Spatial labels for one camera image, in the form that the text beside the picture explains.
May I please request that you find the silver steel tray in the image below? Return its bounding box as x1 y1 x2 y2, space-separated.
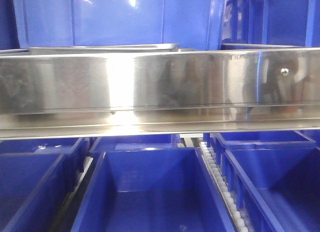
26 43 198 55

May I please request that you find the rear lower blue bin centre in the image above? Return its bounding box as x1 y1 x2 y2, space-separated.
89 134 181 157

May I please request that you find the blue bin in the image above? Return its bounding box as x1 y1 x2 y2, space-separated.
0 153 67 232
222 0 320 47
225 147 320 232
89 134 181 157
71 148 235 232
13 0 226 50
209 130 316 165
0 137 88 193

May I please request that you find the rear lower blue bin left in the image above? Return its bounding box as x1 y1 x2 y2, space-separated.
0 137 88 193

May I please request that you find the upper blue bin centre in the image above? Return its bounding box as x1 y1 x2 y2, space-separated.
13 0 226 50

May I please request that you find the rear lower blue bin right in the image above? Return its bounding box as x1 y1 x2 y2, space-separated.
209 130 316 165

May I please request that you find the white roller track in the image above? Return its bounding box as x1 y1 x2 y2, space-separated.
198 138 249 232

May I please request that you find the upper blue bin right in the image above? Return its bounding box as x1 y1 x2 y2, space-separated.
222 0 320 47

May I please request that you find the stainless steel shelf rail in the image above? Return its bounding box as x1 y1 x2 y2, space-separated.
0 45 320 140

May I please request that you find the rail screw left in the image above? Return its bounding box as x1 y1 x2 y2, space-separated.
280 67 290 77

